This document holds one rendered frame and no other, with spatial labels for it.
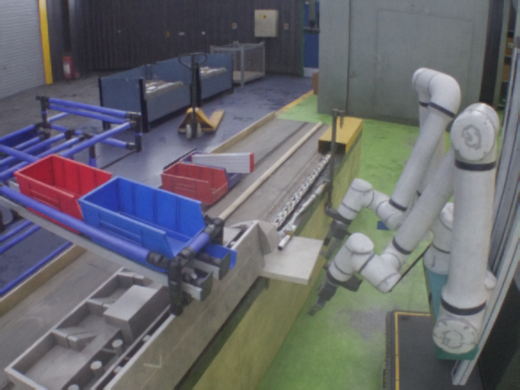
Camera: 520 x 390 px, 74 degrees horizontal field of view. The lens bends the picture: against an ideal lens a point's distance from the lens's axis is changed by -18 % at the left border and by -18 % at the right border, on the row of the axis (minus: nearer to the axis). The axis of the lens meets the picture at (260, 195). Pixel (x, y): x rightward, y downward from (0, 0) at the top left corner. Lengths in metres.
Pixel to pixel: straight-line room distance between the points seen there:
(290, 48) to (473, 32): 5.63
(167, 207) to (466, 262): 0.83
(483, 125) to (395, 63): 5.85
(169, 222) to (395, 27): 6.00
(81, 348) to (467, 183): 1.15
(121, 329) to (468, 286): 1.02
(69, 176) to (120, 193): 0.23
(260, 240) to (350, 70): 5.60
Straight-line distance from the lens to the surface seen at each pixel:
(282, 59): 11.07
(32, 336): 1.62
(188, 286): 1.00
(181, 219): 1.10
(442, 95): 1.62
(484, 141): 1.03
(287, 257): 1.75
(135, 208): 1.18
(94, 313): 1.38
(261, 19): 10.95
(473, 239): 1.14
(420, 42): 6.78
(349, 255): 1.33
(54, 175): 1.42
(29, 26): 13.30
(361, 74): 6.97
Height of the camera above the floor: 1.78
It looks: 26 degrees down
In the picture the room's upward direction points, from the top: straight up
